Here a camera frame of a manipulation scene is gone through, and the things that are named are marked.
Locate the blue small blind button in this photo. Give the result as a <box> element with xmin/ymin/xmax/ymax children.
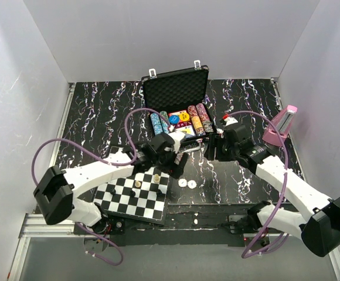
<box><xmin>169</xmin><ymin>115</ymin><xmax>180</xmax><ymax>125</ymax></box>

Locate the blue playing card deck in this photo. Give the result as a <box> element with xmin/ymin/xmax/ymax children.
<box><xmin>175</xmin><ymin>125</ymin><xmax>196</xmax><ymax>139</ymax></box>

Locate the red playing card deck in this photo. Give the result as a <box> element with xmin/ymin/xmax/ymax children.
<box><xmin>168</xmin><ymin>110</ymin><xmax>190</xmax><ymax>125</ymax></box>

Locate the white poker chip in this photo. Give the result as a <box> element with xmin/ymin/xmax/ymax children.
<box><xmin>187</xmin><ymin>180</ymin><xmax>197</xmax><ymax>189</ymax></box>
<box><xmin>178</xmin><ymin>179</ymin><xmax>188</xmax><ymax>187</ymax></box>

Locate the yellow big blind button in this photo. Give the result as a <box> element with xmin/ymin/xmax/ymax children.
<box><xmin>179</xmin><ymin>112</ymin><xmax>190</xmax><ymax>122</ymax></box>

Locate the black white chess board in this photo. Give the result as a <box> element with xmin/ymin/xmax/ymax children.
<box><xmin>93</xmin><ymin>145</ymin><xmax>172</xmax><ymax>225</ymax></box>

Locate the black poker set case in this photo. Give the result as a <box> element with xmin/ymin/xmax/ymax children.
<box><xmin>141</xmin><ymin>59</ymin><xmax>218</xmax><ymax>150</ymax></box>

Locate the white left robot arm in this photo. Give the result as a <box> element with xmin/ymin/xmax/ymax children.
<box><xmin>33</xmin><ymin>131</ymin><xmax>188</xmax><ymax>234</ymax></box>

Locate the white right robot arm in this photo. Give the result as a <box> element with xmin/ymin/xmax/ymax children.
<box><xmin>205</xmin><ymin>118</ymin><xmax>340</xmax><ymax>257</ymax></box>

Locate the light blue chip column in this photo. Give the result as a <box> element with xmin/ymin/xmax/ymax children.
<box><xmin>150</xmin><ymin>113</ymin><xmax>163</xmax><ymax>135</ymax></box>

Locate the green blue chip column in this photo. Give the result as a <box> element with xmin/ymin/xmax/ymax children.
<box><xmin>159</xmin><ymin>111</ymin><xmax>171</xmax><ymax>133</ymax></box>

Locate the purple red chip column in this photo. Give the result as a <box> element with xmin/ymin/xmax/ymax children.
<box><xmin>196</xmin><ymin>103</ymin><xmax>214</xmax><ymax>133</ymax></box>

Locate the red yellow chip column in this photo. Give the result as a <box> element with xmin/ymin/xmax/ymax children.
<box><xmin>188</xmin><ymin>105</ymin><xmax>206</xmax><ymax>136</ymax></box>

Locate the pink metronome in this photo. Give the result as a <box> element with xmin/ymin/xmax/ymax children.
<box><xmin>262</xmin><ymin>105</ymin><xmax>298</xmax><ymax>147</ymax></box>

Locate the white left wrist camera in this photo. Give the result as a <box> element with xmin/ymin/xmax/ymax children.
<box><xmin>169</xmin><ymin>131</ymin><xmax>186</xmax><ymax>153</ymax></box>

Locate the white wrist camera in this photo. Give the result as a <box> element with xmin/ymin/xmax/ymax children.
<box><xmin>221</xmin><ymin>114</ymin><xmax>238</xmax><ymax>127</ymax></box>
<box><xmin>169</xmin><ymin>131</ymin><xmax>186</xmax><ymax>153</ymax></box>

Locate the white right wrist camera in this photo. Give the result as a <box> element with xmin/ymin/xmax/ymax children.
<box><xmin>221</xmin><ymin>114</ymin><xmax>238</xmax><ymax>127</ymax></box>

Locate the aluminium rail frame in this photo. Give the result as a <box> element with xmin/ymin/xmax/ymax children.
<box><xmin>7</xmin><ymin>78</ymin><xmax>340</xmax><ymax>281</ymax></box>

